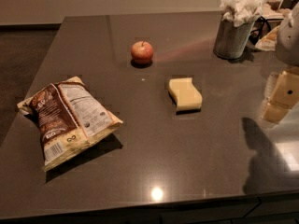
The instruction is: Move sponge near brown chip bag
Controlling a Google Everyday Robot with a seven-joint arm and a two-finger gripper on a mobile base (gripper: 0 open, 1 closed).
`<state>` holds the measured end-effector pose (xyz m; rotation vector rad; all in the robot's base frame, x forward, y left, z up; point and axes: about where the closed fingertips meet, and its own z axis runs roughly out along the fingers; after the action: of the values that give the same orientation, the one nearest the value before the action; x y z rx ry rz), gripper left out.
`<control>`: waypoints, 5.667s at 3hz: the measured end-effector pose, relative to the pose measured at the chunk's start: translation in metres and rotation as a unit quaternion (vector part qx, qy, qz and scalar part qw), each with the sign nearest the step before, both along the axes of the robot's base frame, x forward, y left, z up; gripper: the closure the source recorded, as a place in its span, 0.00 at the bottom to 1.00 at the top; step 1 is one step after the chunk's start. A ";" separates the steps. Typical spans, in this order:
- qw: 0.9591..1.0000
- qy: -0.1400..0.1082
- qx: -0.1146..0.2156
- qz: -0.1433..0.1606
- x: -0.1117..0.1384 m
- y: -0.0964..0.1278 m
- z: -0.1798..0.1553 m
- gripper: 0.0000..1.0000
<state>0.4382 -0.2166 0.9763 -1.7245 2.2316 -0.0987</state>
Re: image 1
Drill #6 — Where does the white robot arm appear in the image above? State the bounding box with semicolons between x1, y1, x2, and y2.
262;4;299;123

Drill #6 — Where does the metal cup holder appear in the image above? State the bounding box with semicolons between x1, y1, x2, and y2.
213;20;254;60

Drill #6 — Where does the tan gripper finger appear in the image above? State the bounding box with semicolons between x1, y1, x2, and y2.
262;66;299;123

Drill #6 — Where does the yellow sponge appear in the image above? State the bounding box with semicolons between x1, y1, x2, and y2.
168;77;203;112

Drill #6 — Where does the red apple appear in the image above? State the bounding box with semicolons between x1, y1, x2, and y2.
131;41;153;64

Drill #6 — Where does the brown chip bag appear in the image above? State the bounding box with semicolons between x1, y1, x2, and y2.
18;77;122;172

